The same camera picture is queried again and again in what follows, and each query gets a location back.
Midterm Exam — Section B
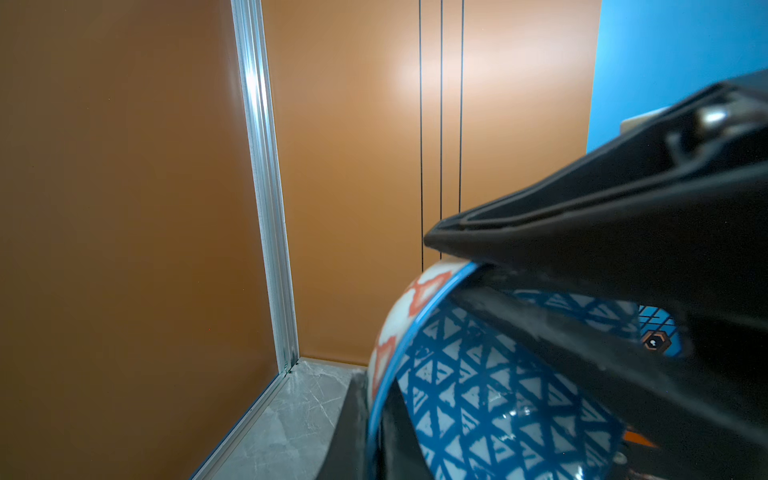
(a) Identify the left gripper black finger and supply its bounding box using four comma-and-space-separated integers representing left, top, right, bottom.
316, 373, 432, 479

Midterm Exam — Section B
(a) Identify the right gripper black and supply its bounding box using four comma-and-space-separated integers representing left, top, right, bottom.
424, 71, 767, 479

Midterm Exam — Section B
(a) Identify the dark blue geometric bowl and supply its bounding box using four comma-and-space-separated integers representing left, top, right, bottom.
366, 264, 676, 479

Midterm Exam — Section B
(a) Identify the red patterned bowl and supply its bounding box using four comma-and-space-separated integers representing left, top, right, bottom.
367, 257, 476, 407

